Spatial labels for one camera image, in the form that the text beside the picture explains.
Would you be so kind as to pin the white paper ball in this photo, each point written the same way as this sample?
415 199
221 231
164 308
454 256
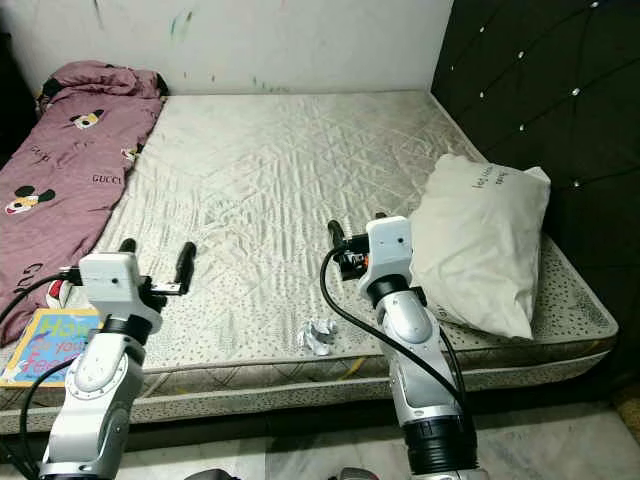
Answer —
318 337

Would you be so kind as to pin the white pillow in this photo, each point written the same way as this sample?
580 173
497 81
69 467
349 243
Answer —
490 240

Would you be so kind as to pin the blue yellow children's book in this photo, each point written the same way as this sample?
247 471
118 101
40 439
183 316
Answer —
50 350

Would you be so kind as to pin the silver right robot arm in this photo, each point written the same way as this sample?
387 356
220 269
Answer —
420 370

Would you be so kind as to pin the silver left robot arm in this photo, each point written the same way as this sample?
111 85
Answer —
100 400

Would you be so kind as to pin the quilted grey-white mattress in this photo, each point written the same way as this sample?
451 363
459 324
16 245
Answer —
280 180

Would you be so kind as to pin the pink cartoon print blanket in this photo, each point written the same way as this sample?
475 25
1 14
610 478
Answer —
60 170

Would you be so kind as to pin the grey robot left leg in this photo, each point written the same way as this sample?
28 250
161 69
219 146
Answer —
205 476

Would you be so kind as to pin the grey robot leg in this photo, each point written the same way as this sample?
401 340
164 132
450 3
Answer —
352 475
205 476

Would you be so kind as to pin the grey robot right leg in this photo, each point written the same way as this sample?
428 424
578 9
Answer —
352 475

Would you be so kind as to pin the black tufted headboard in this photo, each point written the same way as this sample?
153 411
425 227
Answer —
550 80

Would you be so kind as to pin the brown floor mat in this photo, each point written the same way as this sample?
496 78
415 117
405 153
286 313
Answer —
628 415

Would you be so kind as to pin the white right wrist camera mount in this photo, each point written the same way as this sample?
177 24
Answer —
388 245

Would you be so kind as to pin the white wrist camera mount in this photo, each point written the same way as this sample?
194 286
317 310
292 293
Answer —
388 245
108 283

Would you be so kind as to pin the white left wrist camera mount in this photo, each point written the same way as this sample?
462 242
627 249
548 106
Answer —
108 283

